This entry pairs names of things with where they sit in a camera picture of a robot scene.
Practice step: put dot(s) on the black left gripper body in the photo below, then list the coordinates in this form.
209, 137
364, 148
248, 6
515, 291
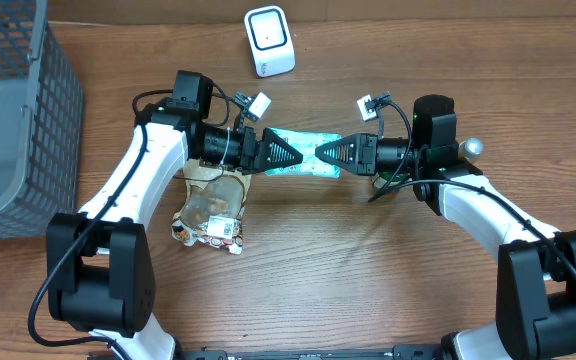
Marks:
254, 150

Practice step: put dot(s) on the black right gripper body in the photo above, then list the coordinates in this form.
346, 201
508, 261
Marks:
375, 144

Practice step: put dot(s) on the teal wet wipes pack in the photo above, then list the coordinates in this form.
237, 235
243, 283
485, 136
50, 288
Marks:
306, 143

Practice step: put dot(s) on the green lid jar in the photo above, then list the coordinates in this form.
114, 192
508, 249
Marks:
380, 179

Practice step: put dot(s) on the Pantree snack bag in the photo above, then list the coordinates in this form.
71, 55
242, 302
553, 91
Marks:
213, 211

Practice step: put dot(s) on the yellow liquid bottle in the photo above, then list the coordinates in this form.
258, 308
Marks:
471, 149

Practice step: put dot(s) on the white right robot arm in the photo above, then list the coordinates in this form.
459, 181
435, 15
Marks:
535, 306

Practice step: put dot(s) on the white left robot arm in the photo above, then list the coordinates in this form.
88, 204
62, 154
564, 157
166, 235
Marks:
100, 284

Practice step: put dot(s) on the white barcode scanner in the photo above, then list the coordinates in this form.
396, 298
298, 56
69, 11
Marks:
270, 41

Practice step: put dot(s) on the grey plastic mesh basket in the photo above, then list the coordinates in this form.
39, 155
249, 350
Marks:
41, 120

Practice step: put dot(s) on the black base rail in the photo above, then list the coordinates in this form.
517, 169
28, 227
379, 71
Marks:
318, 354

